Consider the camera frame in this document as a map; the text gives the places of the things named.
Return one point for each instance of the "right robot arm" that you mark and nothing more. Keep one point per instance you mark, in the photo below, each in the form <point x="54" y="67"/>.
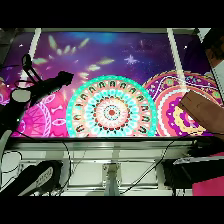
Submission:
<point x="196" y="173"/>

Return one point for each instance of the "pink garment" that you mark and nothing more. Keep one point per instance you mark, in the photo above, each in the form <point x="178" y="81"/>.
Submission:
<point x="210" y="187"/>

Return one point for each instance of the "silver frame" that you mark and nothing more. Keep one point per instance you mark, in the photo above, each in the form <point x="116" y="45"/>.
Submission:
<point x="110" y="146"/>

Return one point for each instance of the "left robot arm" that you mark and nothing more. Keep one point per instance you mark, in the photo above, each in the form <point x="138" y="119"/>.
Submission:
<point x="13" y="113"/>

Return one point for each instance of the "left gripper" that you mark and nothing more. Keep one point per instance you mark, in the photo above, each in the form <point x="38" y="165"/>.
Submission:
<point x="62" y="78"/>

